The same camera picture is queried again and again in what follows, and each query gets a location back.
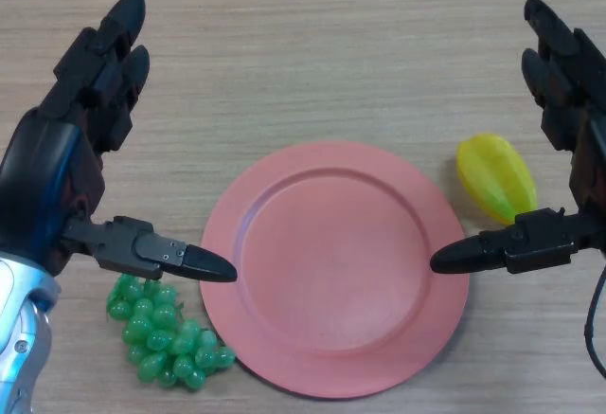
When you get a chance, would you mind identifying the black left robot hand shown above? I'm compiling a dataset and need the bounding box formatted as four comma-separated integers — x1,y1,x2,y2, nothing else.
0,0,238,283

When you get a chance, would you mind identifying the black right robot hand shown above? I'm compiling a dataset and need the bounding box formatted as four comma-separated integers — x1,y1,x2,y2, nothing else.
429,0,606,276

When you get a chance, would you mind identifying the yellow starfruit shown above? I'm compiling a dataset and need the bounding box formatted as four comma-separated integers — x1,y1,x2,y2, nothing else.
455,133,539,225

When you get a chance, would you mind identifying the pink round plate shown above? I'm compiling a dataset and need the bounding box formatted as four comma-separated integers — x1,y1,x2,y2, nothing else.
199,140,471,397

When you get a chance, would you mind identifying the green grape bunch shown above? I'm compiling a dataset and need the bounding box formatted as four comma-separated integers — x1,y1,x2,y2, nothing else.
105,274,237,391

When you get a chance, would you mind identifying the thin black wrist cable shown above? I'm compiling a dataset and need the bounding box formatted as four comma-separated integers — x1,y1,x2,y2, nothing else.
583,247,606,381

